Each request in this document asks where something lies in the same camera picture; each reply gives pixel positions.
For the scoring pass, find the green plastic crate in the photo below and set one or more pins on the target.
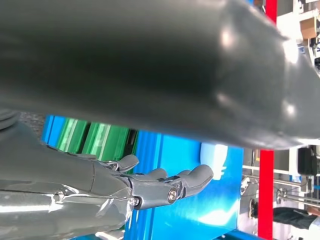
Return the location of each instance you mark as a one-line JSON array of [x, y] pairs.
[[109, 142], [72, 136]]

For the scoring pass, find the clear plastic film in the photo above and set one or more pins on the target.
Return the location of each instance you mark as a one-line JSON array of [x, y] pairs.
[[50, 212]]

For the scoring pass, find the brown cardboard box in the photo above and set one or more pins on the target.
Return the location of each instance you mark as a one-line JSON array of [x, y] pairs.
[[308, 29]]

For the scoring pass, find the blue metal shelf rack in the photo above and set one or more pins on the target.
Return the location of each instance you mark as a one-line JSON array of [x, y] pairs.
[[175, 198]]

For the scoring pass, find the person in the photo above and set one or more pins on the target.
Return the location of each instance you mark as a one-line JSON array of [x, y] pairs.
[[292, 217]]

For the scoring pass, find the black box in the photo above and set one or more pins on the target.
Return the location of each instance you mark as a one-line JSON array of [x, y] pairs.
[[306, 161]]

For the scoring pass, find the chrome metal frame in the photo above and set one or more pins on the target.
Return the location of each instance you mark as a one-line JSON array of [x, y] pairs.
[[300, 198]]

